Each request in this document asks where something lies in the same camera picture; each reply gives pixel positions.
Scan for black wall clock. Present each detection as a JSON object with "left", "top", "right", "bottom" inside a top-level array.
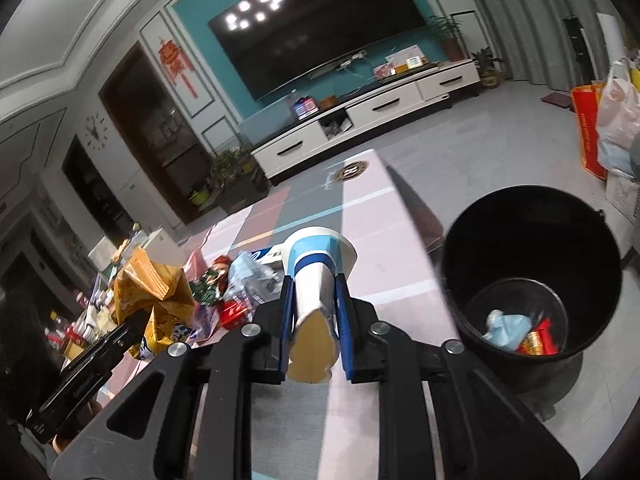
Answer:
[{"left": 82, "top": 112, "right": 109, "bottom": 151}]

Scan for white blue medicine box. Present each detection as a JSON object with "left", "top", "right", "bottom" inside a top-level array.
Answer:
[{"left": 249, "top": 246, "right": 289, "bottom": 267}]

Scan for red knot wall decoration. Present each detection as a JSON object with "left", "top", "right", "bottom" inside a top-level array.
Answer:
[{"left": 157, "top": 36, "right": 199, "bottom": 99}]

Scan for cardboard box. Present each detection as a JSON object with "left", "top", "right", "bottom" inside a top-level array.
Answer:
[{"left": 604, "top": 174, "right": 640, "bottom": 222}]

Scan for blue clear plastic wrapper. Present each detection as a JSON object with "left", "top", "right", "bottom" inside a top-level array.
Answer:
[{"left": 222, "top": 251, "right": 282, "bottom": 311}]

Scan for green snack wrapper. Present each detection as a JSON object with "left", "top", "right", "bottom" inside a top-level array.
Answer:
[{"left": 192, "top": 255, "right": 231, "bottom": 307}]

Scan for cluster of bottles and jars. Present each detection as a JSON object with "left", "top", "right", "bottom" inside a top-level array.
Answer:
[{"left": 44, "top": 230, "right": 132, "bottom": 358}]

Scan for tall potted plant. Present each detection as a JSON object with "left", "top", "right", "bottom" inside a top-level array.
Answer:
[{"left": 426, "top": 15, "right": 467, "bottom": 62}]

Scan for orange shopping bag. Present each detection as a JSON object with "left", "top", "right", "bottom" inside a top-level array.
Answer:
[{"left": 570, "top": 82, "right": 609, "bottom": 182}]

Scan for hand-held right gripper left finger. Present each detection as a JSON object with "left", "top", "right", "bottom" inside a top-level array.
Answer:
[{"left": 50, "top": 275, "right": 296, "bottom": 480}]

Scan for red snack packet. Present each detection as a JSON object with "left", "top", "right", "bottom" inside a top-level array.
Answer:
[{"left": 516, "top": 318, "right": 557, "bottom": 357}]

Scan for small potted plant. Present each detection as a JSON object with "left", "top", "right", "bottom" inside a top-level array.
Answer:
[{"left": 471, "top": 47, "right": 505, "bottom": 89}]

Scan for pink grey striped tablecloth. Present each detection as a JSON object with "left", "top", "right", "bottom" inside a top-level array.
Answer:
[{"left": 50, "top": 147, "right": 466, "bottom": 480}]

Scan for white board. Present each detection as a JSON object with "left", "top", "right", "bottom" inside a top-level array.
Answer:
[{"left": 142, "top": 229, "right": 182, "bottom": 263}]

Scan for clear plastic storage box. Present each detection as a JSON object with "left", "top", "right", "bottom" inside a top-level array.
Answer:
[{"left": 236, "top": 105, "right": 297, "bottom": 154}]

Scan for white plastic bag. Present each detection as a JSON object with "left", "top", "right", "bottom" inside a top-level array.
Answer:
[{"left": 594, "top": 59, "right": 640, "bottom": 182}]

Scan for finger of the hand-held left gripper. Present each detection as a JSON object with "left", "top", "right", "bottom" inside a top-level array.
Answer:
[{"left": 59, "top": 307, "right": 152, "bottom": 387}]

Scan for white television cabinet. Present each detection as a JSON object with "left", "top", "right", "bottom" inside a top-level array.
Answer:
[{"left": 250, "top": 57, "right": 483, "bottom": 182}]

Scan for cluster of green houseplants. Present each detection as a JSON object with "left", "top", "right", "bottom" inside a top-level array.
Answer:
[{"left": 206, "top": 144, "right": 272, "bottom": 202}]

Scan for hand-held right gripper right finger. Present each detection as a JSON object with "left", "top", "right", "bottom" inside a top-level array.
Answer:
[{"left": 334, "top": 274, "right": 583, "bottom": 480}]

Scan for black trash bin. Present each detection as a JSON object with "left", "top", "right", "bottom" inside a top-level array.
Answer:
[{"left": 440, "top": 186, "right": 623, "bottom": 393}]

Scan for white pink flat box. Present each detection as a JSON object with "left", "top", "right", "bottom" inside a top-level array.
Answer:
[{"left": 374, "top": 45, "right": 432, "bottom": 80}]

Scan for blue white paper cup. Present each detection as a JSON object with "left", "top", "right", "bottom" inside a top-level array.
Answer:
[{"left": 286, "top": 226, "right": 358, "bottom": 385}]

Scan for red cigarette box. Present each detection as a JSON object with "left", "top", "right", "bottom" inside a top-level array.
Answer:
[{"left": 220, "top": 300, "right": 252, "bottom": 331}]

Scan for blue face mask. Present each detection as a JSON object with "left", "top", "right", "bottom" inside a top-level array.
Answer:
[{"left": 482, "top": 310, "right": 534, "bottom": 352}]

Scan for yellow snack bag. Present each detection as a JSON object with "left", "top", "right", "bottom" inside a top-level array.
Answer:
[{"left": 112, "top": 247, "right": 196, "bottom": 361}]

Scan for large flat television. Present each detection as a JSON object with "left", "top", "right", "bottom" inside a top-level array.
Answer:
[{"left": 207, "top": 0, "right": 442, "bottom": 103}]

